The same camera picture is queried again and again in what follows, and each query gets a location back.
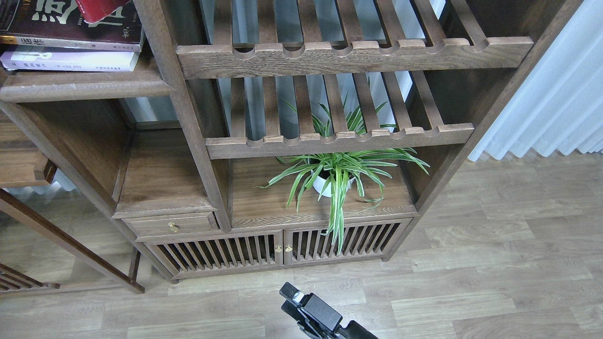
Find red paperback book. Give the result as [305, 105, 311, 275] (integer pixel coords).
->
[75, 0, 129, 24]

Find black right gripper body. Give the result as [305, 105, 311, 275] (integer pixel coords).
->
[297, 320, 378, 339]

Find pale lavender paperback book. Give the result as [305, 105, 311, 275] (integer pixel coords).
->
[1, 45, 140, 72]

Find dark wooden bookshelf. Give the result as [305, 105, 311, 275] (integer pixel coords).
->
[1, 0, 582, 281]

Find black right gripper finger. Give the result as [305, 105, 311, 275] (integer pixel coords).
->
[281, 302, 303, 323]
[279, 282, 342, 330]

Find spider plant green leaves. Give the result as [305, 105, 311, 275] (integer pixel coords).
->
[257, 92, 430, 255]

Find brass drawer knob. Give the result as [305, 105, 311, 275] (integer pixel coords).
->
[168, 222, 179, 233]

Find white sheer curtain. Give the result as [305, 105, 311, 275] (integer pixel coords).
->
[469, 0, 603, 161]

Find white plant pot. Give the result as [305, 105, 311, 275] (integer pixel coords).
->
[312, 171, 332, 198]

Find maroon book white characters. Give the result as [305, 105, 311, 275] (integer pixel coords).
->
[0, 0, 145, 52]

